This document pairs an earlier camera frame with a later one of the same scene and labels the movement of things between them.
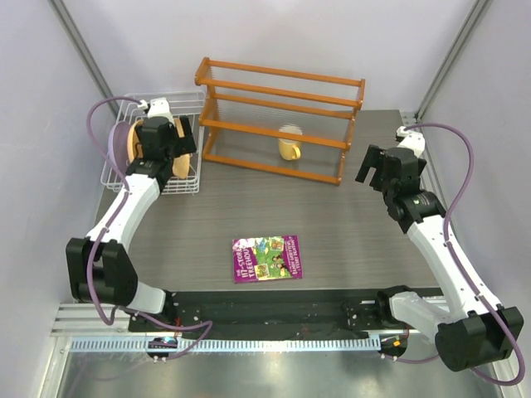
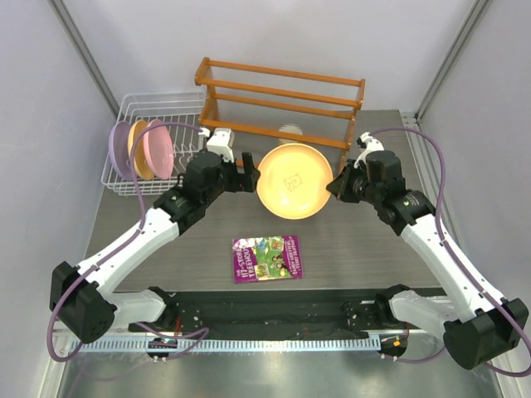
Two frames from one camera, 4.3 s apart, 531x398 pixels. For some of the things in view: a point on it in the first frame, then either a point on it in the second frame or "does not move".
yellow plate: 181,164 -> 294,180
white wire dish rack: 158,133 does not move
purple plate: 117,147 does not move
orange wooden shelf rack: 284,122 does not move
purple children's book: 266,259 does not move
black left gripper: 184,145 -> 239,181
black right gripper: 375,158 -> 356,167
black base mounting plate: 273,315 does not move
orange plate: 134,150 does not move
